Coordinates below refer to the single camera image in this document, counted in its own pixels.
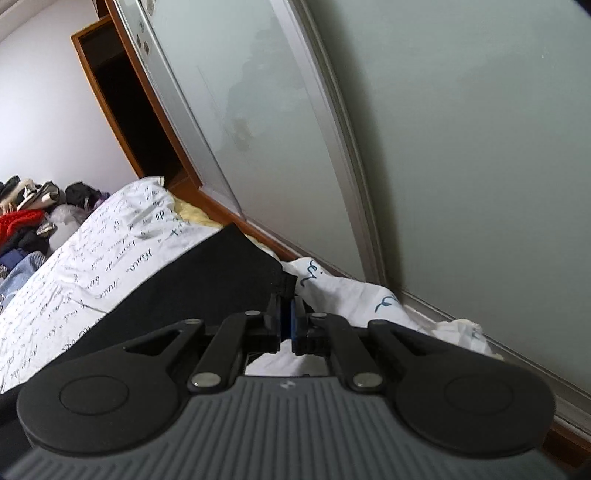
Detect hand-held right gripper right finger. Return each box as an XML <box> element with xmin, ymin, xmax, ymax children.
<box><xmin>290</xmin><ymin>296</ymin><xmax>460</xmax><ymax>393</ymax></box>

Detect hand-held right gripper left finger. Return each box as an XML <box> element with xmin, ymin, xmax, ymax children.
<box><xmin>111</xmin><ymin>293</ymin><xmax>291</xmax><ymax>393</ymax></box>

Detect black pants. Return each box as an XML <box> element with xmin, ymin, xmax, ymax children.
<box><xmin>0</xmin><ymin>224</ymin><xmax>298</xmax><ymax>444</ymax></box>

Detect yellow mattress pad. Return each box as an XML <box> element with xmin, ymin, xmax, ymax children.
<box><xmin>173</xmin><ymin>198</ymin><xmax>296</xmax><ymax>261</ymax></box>

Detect white script-printed bedsheet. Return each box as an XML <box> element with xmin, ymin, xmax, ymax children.
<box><xmin>0</xmin><ymin>176</ymin><xmax>506</xmax><ymax>395</ymax></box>

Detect frosted glass door with stickers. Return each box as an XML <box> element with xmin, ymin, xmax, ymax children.
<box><xmin>113</xmin><ymin>0</ymin><xmax>386</xmax><ymax>289</ymax></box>

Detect plain frosted glass wardrobe door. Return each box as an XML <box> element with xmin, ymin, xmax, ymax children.
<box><xmin>300</xmin><ymin>0</ymin><xmax>591</xmax><ymax>428</ymax></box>

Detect pile of clothes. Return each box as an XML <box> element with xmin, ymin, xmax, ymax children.
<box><xmin>0</xmin><ymin>175</ymin><xmax>112</xmax><ymax>268</ymax></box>

